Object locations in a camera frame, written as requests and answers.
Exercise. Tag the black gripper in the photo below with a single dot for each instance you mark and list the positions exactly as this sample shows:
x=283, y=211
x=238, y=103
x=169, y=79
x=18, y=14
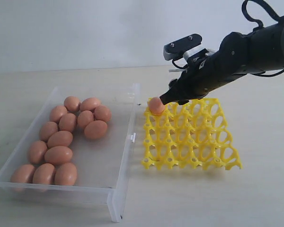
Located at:
x=194, y=83

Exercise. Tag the clear plastic tray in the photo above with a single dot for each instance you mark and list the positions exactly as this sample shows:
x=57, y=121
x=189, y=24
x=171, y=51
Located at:
x=102, y=165

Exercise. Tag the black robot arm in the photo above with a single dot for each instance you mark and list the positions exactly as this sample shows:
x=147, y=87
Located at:
x=238, y=55

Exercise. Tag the yellow plastic egg tray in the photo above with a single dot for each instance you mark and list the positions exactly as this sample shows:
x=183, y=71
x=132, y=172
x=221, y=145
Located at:
x=191, y=135

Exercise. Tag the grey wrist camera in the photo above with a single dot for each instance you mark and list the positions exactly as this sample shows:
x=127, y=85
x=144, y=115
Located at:
x=186, y=47

